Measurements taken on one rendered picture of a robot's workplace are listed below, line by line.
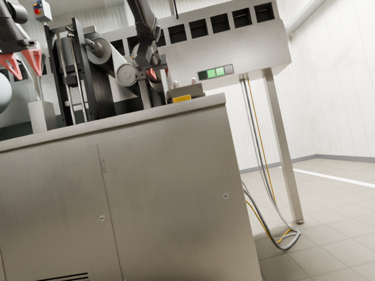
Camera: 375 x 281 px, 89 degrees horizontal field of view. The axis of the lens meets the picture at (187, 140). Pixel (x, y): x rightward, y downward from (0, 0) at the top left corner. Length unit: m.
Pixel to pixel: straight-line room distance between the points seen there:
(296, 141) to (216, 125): 3.48
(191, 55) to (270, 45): 0.54
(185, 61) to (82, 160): 0.94
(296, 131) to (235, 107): 1.25
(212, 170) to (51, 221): 0.68
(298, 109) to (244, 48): 2.90
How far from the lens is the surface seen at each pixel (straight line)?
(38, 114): 1.44
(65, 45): 1.22
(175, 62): 1.44
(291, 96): 4.22
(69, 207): 0.94
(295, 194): 1.68
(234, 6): 1.63
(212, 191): 0.75
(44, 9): 1.53
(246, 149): 3.73
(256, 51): 1.50
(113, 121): 0.78
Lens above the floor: 0.74
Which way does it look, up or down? 1 degrees up
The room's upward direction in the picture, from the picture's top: 11 degrees counter-clockwise
